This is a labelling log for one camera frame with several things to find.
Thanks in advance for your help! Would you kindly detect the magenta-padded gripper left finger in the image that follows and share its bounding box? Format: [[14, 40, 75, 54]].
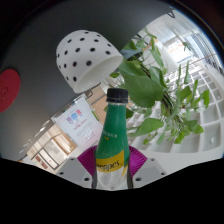
[[55, 144, 99, 190]]

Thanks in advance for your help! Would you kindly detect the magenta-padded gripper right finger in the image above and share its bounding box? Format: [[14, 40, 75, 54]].
[[127, 145, 167, 189]]

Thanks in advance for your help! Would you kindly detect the green plastic drink bottle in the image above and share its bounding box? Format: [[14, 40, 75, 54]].
[[93, 87, 131, 191]]

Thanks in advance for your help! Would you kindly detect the acrylic table sign stand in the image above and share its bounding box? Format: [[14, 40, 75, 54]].
[[51, 95, 105, 153]]

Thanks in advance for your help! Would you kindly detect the potted green leafy plant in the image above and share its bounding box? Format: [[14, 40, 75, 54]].
[[103, 27, 212, 147]]

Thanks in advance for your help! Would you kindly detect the flat round red coaster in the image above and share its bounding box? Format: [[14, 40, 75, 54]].
[[0, 68, 22, 114]]

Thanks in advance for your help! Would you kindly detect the white black-dotted cup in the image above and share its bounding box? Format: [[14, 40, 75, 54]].
[[55, 29, 125, 95]]

